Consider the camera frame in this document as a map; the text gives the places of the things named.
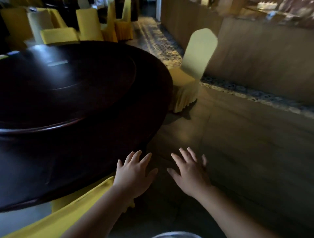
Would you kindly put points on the person's left hand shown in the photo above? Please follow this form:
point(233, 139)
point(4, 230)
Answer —
point(132, 179)

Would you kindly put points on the person's right hand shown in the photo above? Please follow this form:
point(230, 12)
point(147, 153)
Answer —
point(192, 179)

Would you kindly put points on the person's left thumb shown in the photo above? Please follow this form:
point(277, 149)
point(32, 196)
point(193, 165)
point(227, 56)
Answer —
point(152, 175)

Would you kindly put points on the person's right thumb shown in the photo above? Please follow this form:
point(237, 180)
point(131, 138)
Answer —
point(173, 173)

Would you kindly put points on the person's right middle finger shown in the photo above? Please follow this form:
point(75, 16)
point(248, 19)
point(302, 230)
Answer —
point(185, 155)

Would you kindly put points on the person's left middle finger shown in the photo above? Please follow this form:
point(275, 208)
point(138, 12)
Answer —
point(136, 157)

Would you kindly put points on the person's left little finger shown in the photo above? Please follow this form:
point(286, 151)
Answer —
point(119, 164)

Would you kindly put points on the person's right little finger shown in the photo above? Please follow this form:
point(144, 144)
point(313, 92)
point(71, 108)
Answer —
point(204, 160)

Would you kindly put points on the person's right forearm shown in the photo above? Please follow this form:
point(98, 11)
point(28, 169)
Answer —
point(228, 215)

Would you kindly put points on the person's left forearm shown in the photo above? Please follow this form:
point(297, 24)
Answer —
point(100, 215)

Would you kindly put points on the dark round dining table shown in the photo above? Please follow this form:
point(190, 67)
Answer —
point(85, 147)

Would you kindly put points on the grey round object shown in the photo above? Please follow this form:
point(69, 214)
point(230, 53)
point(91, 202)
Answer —
point(176, 235)

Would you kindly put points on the dark round turntable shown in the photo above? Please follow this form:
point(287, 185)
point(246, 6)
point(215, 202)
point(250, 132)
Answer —
point(63, 88)

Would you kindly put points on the pale yellow covered chair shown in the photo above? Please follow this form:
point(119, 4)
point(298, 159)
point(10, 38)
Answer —
point(196, 56)

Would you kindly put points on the long wooden counter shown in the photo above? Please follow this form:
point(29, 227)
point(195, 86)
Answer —
point(257, 49)

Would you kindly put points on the white covered chair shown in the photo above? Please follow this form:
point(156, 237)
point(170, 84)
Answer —
point(39, 25)

